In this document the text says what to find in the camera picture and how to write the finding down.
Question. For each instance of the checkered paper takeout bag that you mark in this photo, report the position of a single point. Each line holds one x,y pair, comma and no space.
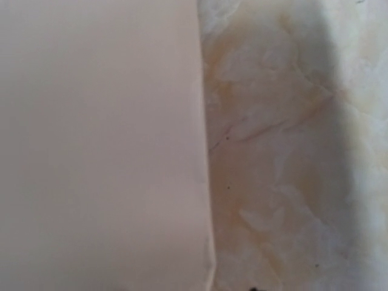
104,167

